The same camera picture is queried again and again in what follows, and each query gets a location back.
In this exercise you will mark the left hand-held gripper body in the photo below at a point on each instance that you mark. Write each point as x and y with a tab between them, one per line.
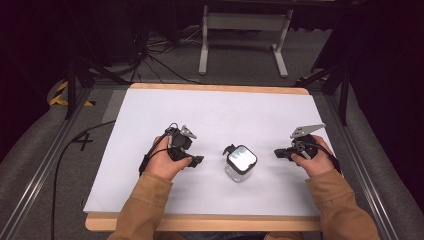
180	141

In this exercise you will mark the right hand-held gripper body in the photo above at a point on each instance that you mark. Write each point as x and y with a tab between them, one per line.
304	142

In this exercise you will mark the clear square jar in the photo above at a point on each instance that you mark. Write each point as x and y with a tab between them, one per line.
240	162

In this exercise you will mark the person's right hand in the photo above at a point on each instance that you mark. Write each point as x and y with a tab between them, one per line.
316	160

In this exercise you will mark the person's left hand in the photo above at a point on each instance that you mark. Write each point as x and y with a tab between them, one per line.
164	160

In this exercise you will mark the white table cover sheet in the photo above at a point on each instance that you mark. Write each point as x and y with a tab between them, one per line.
216	116

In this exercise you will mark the black tripod stand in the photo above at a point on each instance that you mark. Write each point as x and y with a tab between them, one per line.
83	66
333	76

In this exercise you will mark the yellow black hazard tape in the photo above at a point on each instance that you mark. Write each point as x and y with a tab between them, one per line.
65	96

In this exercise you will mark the white metal stand frame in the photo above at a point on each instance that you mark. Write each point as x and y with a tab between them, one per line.
245	36

